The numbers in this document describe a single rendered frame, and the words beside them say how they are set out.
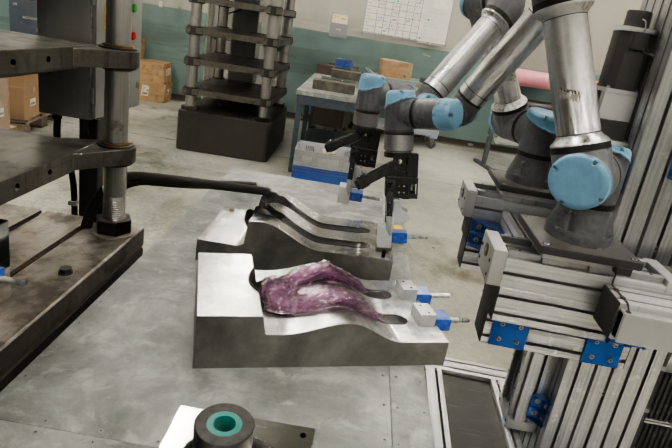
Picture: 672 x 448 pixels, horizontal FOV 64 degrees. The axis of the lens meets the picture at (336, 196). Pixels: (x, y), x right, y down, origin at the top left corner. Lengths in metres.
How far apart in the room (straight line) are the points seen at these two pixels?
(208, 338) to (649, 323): 0.90
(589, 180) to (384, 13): 6.81
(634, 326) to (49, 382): 1.12
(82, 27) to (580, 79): 1.23
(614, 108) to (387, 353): 0.87
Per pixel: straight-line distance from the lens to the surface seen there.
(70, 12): 1.64
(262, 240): 1.36
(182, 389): 1.01
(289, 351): 1.05
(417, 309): 1.17
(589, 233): 1.32
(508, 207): 1.79
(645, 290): 1.42
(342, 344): 1.06
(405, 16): 7.84
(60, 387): 1.03
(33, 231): 1.64
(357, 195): 1.65
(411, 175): 1.36
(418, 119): 1.31
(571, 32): 1.18
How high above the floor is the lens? 1.43
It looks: 18 degrees down
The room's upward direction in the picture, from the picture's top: 9 degrees clockwise
